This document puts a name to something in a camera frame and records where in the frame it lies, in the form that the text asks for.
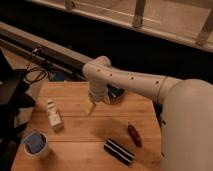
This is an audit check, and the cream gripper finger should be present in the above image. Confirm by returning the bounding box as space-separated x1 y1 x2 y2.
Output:
84 99 96 115

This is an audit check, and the white bottle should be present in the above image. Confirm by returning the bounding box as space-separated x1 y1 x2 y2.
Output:
47 99 63 131

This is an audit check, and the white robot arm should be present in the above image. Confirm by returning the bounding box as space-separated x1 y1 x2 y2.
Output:
82 56 213 171

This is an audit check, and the black round bowl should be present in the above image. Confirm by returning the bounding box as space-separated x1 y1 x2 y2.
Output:
107 85 125 104

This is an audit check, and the dark red oblong object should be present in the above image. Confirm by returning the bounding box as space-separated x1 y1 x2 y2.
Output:
128 124 142 147

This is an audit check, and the black white striped block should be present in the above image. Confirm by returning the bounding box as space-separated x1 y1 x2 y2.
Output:
104 138 135 165

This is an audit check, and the black equipment at left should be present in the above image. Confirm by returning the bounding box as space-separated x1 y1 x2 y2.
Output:
0 49 35 171

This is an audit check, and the wooden railing frame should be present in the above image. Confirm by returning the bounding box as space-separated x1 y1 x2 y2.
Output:
28 0 213 53

